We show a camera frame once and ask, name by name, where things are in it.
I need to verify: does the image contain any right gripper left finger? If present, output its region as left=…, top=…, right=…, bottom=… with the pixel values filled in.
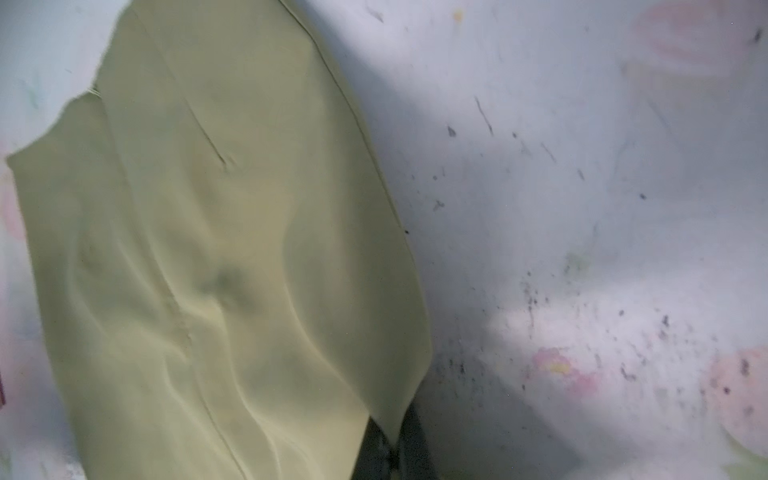
left=351, top=418, right=392, bottom=480

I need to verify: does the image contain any olive green skirt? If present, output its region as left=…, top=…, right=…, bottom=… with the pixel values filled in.
left=8, top=1, right=432, bottom=479

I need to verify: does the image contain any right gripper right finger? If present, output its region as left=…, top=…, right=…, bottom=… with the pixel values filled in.
left=396, top=404, right=438, bottom=480

